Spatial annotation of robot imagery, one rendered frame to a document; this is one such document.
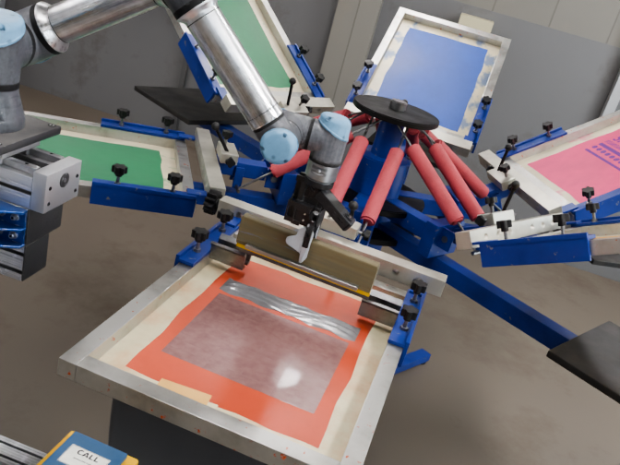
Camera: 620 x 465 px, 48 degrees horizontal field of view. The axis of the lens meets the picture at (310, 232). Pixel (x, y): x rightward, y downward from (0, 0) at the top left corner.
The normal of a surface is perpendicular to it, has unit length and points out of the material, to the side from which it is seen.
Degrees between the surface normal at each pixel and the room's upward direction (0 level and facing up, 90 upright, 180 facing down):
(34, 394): 0
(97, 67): 90
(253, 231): 90
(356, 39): 90
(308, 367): 0
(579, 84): 90
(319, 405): 0
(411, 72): 32
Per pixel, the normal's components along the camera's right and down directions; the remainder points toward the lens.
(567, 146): -0.29, -0.82
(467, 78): 0.06, -0.58
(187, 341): 0.25, -0.88
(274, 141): -0.10, 0.38
